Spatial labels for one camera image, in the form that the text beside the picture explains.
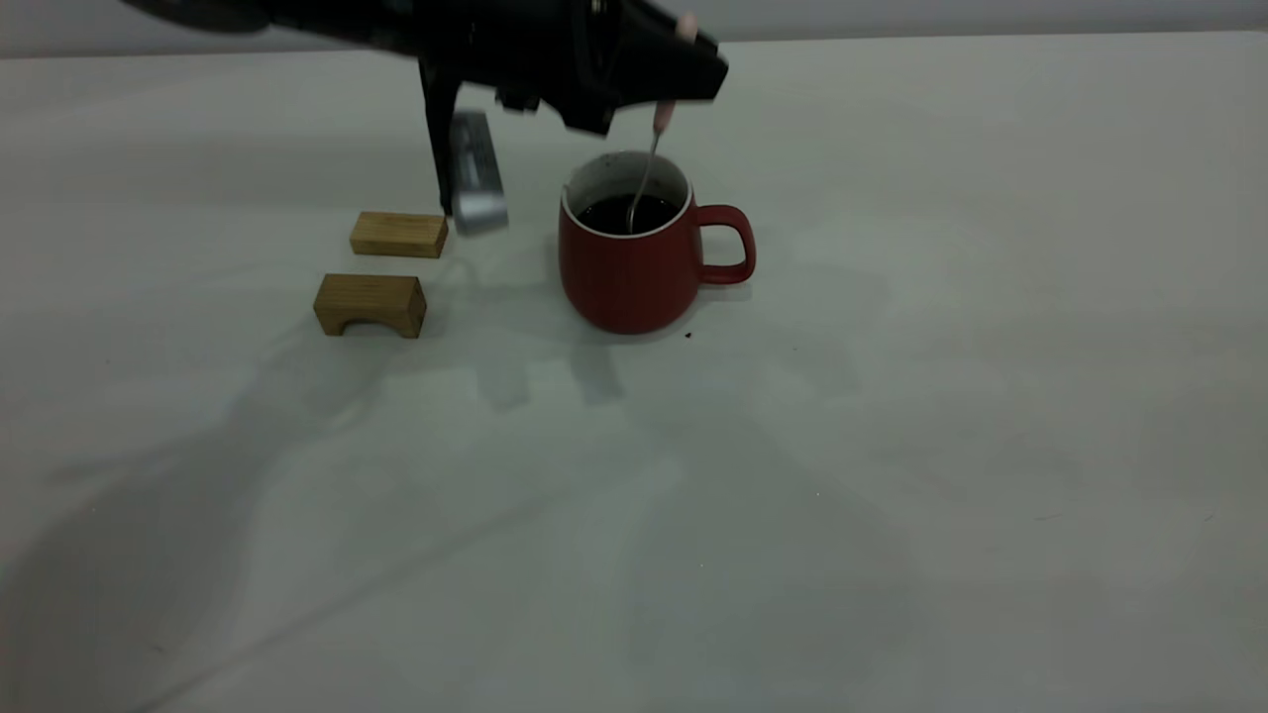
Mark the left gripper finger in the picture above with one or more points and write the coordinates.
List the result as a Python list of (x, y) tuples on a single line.
[(659, 15), (684, 74)]

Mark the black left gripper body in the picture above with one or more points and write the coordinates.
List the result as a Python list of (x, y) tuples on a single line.
[(525, 50)]

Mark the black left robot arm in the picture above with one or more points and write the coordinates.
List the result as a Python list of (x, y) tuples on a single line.
[(297, 18)]

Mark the dark coffee liquid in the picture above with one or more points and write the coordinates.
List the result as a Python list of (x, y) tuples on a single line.
[(604, 213)]

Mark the flat rectangular wooden block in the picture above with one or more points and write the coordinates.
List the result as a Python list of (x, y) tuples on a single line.
[(399, 236)]

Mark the arched wooden block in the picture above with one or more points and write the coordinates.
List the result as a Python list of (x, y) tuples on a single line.
[(371, 297)]

